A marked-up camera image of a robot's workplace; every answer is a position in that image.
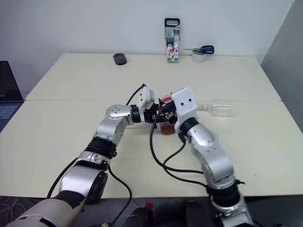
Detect clear wine glass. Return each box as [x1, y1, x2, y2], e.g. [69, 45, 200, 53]
[197, 98, 235, 118]

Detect clear bottle with red label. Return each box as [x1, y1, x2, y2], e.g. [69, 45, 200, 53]
[159, 94, 177, 136]

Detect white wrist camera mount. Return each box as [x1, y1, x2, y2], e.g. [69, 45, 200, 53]
[138, 88, 156, 112]
[171, 87, 199, 133]

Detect blue handled scissors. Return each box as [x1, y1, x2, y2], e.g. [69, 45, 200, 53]
[183, 44, 215, 55]

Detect dark rounded shape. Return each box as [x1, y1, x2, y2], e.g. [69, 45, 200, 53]
[125, 202, 155, 227]

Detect black round holder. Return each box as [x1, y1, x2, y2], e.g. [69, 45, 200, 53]
[113, 52, 128, 66]

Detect marker pen pack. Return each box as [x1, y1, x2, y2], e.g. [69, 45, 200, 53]
[164, 17, 182, 64]

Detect dark laptop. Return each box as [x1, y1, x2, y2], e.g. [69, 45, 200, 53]
[0, 61, 25, 133]

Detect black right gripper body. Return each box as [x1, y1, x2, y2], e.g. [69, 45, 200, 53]
[161, 102, 178, 124]

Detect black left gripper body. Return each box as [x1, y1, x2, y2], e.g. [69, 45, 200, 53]
[143, 102, 160, 124]

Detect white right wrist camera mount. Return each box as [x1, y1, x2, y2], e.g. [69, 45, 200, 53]
[171, 87, 199, 133]

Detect grey partition panel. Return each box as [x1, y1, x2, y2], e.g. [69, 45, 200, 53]
[259, 0, 303, 134]

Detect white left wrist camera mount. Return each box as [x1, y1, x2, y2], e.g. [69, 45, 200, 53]
[138, 88, 156, 112]

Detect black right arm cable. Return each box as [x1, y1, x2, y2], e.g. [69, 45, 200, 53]
[149, 115, 209, 190]

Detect white tape roll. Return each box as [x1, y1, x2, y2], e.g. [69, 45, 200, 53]
[191, 49, 207, 64]

